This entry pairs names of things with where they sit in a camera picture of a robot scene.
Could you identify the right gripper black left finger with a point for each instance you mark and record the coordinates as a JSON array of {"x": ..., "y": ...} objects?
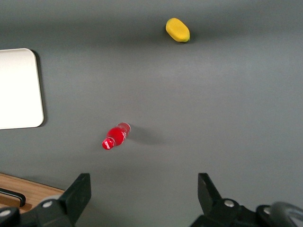
[{"x": 77, "y": 196}]

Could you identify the wooden lower drawer front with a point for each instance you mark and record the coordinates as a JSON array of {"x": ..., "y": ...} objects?
[{"x": 33, "y": 192}]

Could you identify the yellow lemon-shaped object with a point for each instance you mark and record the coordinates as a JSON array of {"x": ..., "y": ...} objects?
[{"x": 177, "y": 29}]

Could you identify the cream white rectangular tray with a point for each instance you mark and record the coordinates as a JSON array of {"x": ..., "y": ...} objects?
[{"x": 19, "y": 89}]

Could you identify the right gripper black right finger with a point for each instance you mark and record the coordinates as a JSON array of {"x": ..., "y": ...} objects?
[{"x": 206, "y": 194}]

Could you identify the wooden drawer cabinet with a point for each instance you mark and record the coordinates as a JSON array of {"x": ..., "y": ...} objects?
[{"x": 35, "y": 189}]

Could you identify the red plastic drink bottle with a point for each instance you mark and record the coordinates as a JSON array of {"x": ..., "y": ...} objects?
[{"x": 117, "y": 136}]

